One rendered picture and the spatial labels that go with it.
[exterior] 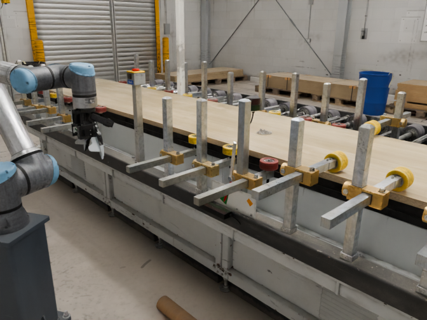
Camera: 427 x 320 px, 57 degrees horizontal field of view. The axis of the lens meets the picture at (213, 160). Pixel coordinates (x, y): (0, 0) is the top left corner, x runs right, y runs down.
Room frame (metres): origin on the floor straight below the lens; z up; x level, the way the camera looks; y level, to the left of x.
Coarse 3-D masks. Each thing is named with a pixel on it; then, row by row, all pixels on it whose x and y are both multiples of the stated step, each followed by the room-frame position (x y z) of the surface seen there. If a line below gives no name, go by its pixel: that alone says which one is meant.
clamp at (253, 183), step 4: (236, 176) 1.51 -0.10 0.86; (240, 176) 1.50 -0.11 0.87; (244, 176) 1.48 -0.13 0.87; (248, 176) 1.48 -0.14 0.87; (252, 176) 1.49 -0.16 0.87; (248, 180) 1.46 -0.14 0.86; (252, 180) 1.45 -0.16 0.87; (256, 180) 1.45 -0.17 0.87; (260, 180) 1.46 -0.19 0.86; (248, 184) 1.46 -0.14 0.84; (252, 184) 1.45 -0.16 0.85; (256, 184) 1.45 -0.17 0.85; (260, 184) 1.46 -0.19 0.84; (248, 188) 1.46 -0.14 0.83; (252, 188) 1.45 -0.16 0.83
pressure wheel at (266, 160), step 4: (260, 160) 1.58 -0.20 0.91; (264, 160) 1.59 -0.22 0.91; (268, 160) 1.57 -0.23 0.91; (272, 160) 1.59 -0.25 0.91; (276, 160) 1.58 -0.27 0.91; (260, 164) 1.57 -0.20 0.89; (264, 164) 1.55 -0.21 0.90; (268, 164) 1.54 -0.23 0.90; (272, 164) 1.54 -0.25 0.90; (276, 164) 1.55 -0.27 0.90; (264, 168) 1.55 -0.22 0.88; (268, 168) 1.54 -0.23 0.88; (272, 168) 1.54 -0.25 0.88; (276, 168) 1.55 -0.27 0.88; (268, 180) 1.57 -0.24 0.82
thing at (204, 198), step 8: (264, 176) 1.54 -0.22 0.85; (272, 176) 1.57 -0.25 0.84; (232, 184) 1.42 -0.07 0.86; (240, 184) 1.43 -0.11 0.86; (208, 192) 1.34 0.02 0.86; (216, 192) 1.34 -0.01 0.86; (224, 192) 1.37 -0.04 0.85; (232, 192) 1.40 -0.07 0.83; (200, 200) 1.29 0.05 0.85; (208, 200) 1.31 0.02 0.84
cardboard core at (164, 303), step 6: (162, 300) 1.70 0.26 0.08; (168, 300) 1.70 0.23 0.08; (156, 306) 1.70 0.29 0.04; (162, 306) 1.68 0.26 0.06; (168, 306) 1.66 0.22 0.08; (174, 306) 1.65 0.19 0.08; (162, 312) 1.67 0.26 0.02; (168, 312) 1.63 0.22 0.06; (174, 312) 1.62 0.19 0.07; (180, 312) 1.61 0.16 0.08; (186, 312) 1.61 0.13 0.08; (174, 318) 1.60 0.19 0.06; (180, 318) 1.58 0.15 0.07; (186, 318) 1.57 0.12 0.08; (192, 318) 1.57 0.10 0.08
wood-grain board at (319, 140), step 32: (64, 96) 3.18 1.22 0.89; (128, 96) 3.14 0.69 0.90; (160, 96) 3.15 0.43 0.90; (192, 128) 2.13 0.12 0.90; (224, 128) 2.14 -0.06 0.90; (256, 128) 2.14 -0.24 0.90; (288, 128) 2.15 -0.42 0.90; (320, 128) 2.16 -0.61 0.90; (320, 160) 1.61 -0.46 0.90; (352, 160) 1.61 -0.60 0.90; (384, 160) 1.62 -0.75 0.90; (416, 160) 1.62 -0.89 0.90; (416, 192) 1.27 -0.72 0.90
